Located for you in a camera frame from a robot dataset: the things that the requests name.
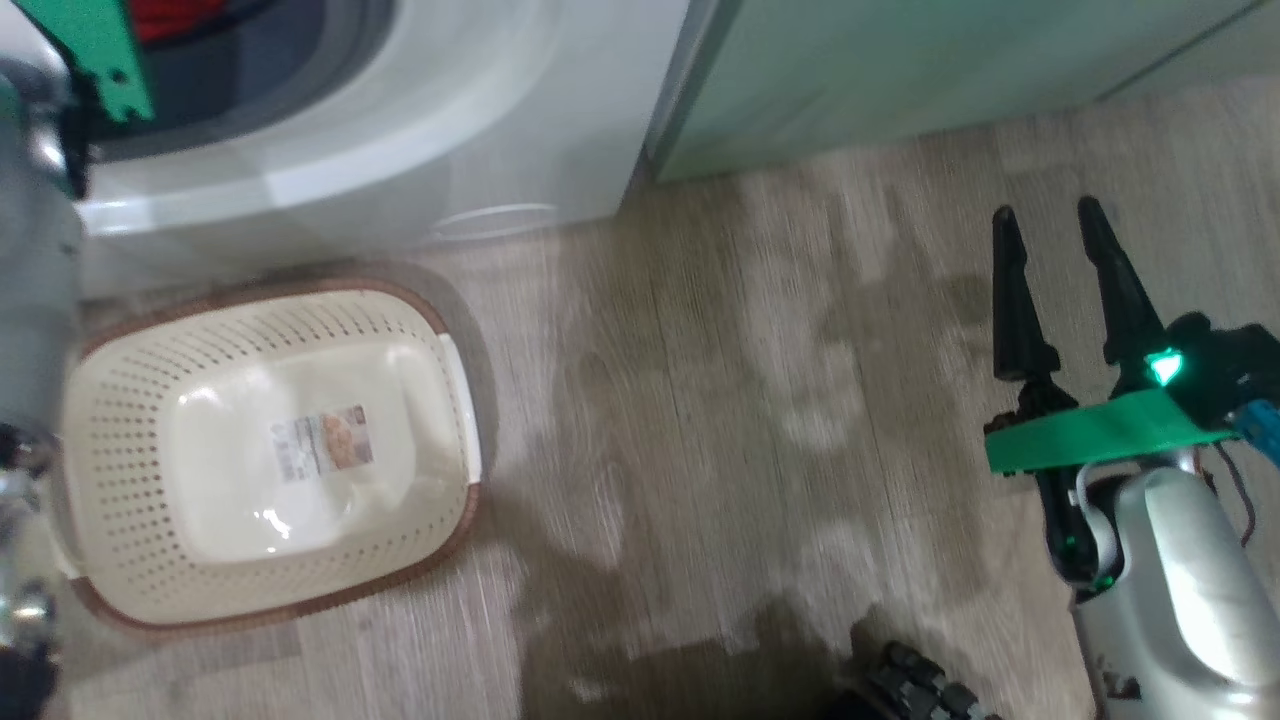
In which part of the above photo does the wide pale green cabinet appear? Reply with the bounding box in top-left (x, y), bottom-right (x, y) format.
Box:
top-left (645, 0), bottom-right (1280, 183)

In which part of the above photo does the narrow pale green cabinet door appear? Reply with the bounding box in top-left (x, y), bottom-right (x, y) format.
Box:
top-left (1100, 20), bottom-right (1280, 103)

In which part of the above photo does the white front-load washing machine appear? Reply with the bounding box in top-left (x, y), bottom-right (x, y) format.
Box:
top-left (0, 0), bottom-right (693, 293)

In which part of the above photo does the thin right arm cable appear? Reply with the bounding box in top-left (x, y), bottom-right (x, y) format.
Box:
top-left (1198, 440), bottom-right (1257, 548)

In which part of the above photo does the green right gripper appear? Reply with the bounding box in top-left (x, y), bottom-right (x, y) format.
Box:
top-left (984, 196), bottom-right (1241, 477)

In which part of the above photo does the cream perforated laundry basket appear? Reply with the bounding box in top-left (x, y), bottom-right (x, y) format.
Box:
top-left (58, 278), bottom-right (485, 633)

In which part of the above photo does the printed product label sticker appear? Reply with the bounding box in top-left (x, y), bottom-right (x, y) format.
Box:
top-left (272, 404), bottom-right (375, 484)

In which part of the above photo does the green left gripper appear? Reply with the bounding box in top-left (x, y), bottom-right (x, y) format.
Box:
top-left (15, 0), bottom-right (156, 124)

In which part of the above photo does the blue right cable plug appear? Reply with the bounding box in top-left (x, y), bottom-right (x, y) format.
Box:
top-left (1238, 400), bottom-right (1280, 467)

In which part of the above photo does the red and white garment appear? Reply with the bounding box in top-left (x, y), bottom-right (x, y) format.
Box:
top-left (130, 0), bottom-right (253, 43)

